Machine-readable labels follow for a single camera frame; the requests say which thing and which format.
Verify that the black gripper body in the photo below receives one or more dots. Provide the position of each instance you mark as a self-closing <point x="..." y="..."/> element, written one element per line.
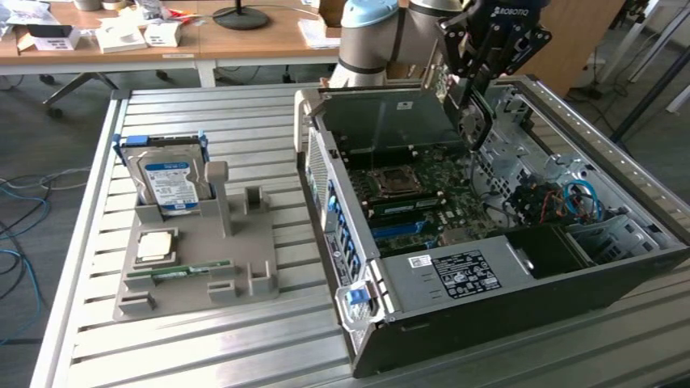
<point x="505" y="24"/>

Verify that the black graphics card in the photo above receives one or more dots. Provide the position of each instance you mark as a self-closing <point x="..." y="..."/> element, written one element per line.
<point x="473" y="121"/>

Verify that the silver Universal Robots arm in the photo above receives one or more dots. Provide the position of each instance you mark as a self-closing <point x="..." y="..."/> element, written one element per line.
<point x="365" y="44"/>

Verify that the brown cardboard box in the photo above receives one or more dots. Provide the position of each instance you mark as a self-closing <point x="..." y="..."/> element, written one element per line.
<point x="328" y="12"/>

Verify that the white paper stack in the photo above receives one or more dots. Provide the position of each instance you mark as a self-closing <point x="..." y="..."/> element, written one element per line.
<point x="317" y="34"/>

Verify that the black metal pole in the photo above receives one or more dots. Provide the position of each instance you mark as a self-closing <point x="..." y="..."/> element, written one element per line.
<point x="622" y="130"/>

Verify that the CPU socket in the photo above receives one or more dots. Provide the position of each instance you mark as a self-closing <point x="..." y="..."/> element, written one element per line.
<point x="396" y="180"/>

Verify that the wooden desk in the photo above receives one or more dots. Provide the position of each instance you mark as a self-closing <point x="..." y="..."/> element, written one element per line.
<point x="259" y="44"/>
<point x="80" y="57"/>

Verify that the black round lamp base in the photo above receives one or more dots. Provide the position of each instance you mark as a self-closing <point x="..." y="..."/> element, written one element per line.
<point x="239" y="20"/>

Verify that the green motherboard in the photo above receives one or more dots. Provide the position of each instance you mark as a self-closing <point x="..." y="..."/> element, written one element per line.
<point x="463" y="210"/>

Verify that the green RAM stick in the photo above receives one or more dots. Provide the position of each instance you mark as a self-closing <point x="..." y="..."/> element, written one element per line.
<point x="180" y="271"/>
<point x="404" y="206"/>

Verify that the blue expansion slot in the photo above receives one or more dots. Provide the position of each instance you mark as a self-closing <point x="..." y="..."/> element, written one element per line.
<point x="396" y="231"/>

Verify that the silver disk bay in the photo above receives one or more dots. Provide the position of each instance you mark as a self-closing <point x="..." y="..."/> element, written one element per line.
<point x="614" y="238"/>

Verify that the black fan shroud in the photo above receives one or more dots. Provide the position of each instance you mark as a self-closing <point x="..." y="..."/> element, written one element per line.
<point x="549" y="250"/>

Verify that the small white labelled box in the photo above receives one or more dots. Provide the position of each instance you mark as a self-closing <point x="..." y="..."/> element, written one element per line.
<point x="161" y="36"/>

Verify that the grey power supply unit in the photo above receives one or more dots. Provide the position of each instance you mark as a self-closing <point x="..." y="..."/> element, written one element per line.
<point x="420" y="283"/>

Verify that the white box with round hole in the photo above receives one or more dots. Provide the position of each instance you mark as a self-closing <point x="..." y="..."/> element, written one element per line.
<point x="118" y="38"/>

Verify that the blue case latch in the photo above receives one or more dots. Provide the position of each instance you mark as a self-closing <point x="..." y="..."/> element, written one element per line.
<point x="356" y="297"/>

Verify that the grey parts rack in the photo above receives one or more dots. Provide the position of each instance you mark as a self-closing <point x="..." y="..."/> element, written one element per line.
<point x="198" y="242"/>

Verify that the black open PC case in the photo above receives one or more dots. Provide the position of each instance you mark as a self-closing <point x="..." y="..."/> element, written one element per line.
<point x="539" y="323"/>

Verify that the grey leg with castor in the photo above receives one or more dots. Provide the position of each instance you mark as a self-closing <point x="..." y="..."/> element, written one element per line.
<point x="80" y="83"/>

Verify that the silver CPU chip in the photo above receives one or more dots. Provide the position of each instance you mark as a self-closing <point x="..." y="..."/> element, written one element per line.
<point x="154" y="244"/>

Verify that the white box with black lid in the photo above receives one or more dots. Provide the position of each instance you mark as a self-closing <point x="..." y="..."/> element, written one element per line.
<point x="53" y="38"/>

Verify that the hard disk with blue bracket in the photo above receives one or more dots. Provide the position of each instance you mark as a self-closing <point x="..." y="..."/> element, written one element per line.
<point x="166" y="182"/>

